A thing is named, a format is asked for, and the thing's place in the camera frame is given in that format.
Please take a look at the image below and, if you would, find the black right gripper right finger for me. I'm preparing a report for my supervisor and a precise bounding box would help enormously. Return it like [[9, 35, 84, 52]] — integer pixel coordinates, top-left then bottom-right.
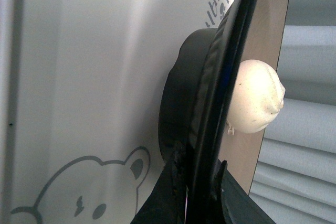
[[209, 161, 269, 224]]

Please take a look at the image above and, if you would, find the tan plate with black rim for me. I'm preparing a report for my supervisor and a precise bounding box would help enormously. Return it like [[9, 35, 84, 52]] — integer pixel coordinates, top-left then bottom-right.
[[159, 0, 288, 223]]

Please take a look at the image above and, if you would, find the grey curtain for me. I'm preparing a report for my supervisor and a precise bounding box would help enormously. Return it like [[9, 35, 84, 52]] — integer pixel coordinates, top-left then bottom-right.
[[249, 0, 335, 223]]

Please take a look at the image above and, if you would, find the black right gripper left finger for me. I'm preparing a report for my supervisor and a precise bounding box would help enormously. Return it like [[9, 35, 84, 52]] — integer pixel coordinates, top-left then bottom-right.
[[133, 141, 187, 224]]

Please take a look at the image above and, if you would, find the white steamed bun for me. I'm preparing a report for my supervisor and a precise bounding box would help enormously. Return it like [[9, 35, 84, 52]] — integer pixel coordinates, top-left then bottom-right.
[[226, 59, 286, 135]]

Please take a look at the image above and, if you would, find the white rectangular tray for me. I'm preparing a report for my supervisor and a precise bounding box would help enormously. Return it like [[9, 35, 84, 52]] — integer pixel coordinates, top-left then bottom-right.
[[1, 0, 233, 223]]

